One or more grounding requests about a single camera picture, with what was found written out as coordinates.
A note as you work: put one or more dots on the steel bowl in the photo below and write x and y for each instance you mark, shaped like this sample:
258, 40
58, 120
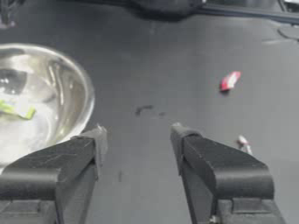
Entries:
58, 87

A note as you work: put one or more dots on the red candy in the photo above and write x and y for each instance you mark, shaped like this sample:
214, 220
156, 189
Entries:
230, 81

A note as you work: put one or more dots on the black and white wrapped candy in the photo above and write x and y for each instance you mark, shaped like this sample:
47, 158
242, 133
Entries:
244, 143

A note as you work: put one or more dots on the green candy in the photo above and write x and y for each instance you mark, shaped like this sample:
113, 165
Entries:
7, 108

